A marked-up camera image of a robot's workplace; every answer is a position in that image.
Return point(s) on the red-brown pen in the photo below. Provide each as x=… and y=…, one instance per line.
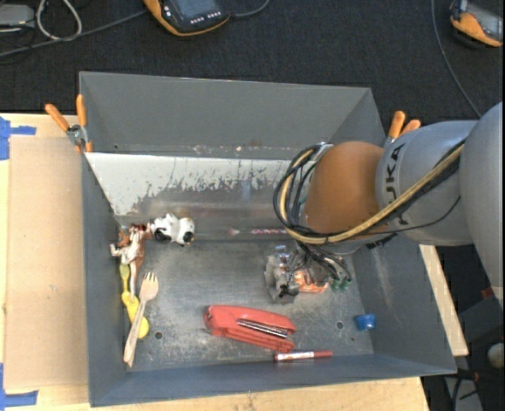
x=304, y=355

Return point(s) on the pale wooden fork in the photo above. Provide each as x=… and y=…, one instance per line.
x=147, y=291

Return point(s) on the black and white toy cow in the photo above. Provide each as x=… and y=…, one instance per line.
x=171, y=227

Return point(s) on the small blue cap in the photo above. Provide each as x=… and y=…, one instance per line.
x=365, y=322

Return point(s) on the red stapler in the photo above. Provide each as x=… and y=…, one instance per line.
x=235, y=319

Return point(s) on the grey metal bin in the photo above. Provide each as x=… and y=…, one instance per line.
x=218, y=114

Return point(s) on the brown and white toy horse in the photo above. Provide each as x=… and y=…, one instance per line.
x=133, y=246

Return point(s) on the orange and white flat thing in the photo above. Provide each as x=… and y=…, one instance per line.
x=310, y=285

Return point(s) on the yellow plastic spoon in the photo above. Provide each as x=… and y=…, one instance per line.
x=132, y=306

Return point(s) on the brown cardboard board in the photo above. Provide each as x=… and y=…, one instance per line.
x=43, y=251

